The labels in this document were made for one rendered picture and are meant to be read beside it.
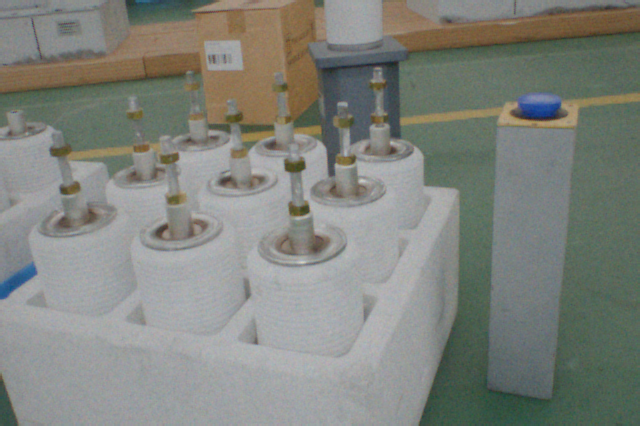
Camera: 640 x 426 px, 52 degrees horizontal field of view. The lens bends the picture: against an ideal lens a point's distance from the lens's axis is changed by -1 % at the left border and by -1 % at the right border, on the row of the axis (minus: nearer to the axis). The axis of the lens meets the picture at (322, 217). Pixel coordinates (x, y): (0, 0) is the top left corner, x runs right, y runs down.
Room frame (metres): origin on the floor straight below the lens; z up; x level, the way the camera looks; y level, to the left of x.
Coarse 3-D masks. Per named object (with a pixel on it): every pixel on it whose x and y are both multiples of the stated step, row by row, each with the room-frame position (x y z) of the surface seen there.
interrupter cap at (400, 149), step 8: (352, 144) 0.73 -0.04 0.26; (360, 144) 0.74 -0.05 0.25; (368, 144) 0.74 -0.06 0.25; (392, 144) 0.73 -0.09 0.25; (400, 144) 0.72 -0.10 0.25; (408, 144) 0.72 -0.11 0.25; (360, 152) 0.71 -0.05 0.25; (368, 152) 0.72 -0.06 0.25; (392, 152) 0.71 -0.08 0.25; (400, 152) 0.70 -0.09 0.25; (408, 152) 0.69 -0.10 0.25; (360, 160) 0.69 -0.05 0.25; (368, 160) 0.68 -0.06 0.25; (376, 160) 0.68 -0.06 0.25; (384, 160) 0.68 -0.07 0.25; (392, 160) 0.68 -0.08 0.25
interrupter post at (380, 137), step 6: (372, 126) 0.72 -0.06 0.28; (384, 126) 0.71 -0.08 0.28; (372, 132) 0.71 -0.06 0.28; (378, 132) 0.70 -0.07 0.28; (384, 132) 0.71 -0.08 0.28; (372, 138) 0.71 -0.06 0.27; (378, 138) 0.70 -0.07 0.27; (384, 138) 0.71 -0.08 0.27; (372, 144) 0.71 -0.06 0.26; (378, 144) 0.70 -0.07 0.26; (384, 144) 0.70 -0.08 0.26; (372, 150) 0.71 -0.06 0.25; (378, 150) 0.70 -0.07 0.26; (384, 150) 0.70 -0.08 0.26
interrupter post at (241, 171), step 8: (232, 160) 0.64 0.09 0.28; (240, 160) 0.64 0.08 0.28; (248, 160) 0.65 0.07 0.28; (232, 168) 0.64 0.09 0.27; (240, 168) 0.64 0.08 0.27; (248, 168) 0.65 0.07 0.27; (232, 176) 0.64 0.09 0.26; (240, 176) 0.64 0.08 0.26; (248, 176) 0.64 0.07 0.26; (232, 184) 0.65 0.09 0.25; (240, 184) 0.64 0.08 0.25; (248, 184) 0.64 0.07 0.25
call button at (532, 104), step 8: (520, 96) 0.62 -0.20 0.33; (528, 96) 0.61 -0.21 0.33; (536, 96) 0.61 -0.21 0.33; (544, 96) 0.61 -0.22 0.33; (552, 96) 0.61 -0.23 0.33; (520, 104) 0.61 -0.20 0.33; (528, 104) 0.60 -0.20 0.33; (536, 104) 0.59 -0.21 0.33; (544, 104) 0.59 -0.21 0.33; (552, 104) 0.59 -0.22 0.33; (560, 104) 0.60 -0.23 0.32; (528, 112) 0.60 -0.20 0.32; (536, 112) 0.60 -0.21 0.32; (544, 112) 0.59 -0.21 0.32; (552, 112) 0.60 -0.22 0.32
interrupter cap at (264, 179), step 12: (252, 168) 0.68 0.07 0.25; (264, 168) 0.68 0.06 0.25; (216, 180) 0.66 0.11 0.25; (228, 180) 0.66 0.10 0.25; (264, 180) 0.65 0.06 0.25; (276, 180) 0.64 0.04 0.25; (216, 192) 0.62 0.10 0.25; (228, 192) 0.62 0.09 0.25; (240, 192) 0.62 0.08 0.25; (252, 192) 0.62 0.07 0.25
